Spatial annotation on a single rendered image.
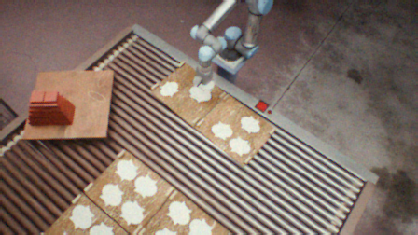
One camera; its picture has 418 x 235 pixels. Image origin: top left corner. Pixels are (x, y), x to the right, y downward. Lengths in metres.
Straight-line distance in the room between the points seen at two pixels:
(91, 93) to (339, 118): 2.40
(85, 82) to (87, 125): 0.33
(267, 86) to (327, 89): 0.65
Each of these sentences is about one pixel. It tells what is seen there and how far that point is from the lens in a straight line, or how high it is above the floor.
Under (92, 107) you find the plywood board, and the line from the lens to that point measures 2.17.
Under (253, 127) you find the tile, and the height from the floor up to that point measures 0.94.
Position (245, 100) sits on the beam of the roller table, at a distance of 2.28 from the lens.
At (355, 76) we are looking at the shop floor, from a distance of 3.91.
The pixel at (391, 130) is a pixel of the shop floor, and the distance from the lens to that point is 3.72.
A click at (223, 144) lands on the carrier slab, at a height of 0.94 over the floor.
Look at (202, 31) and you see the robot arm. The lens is 1.95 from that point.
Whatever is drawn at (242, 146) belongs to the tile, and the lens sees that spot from 2.08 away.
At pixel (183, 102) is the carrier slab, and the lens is 2.22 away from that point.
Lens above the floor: 2.83
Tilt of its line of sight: 61 degrees down
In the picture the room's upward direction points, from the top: 4 degrees clockwise
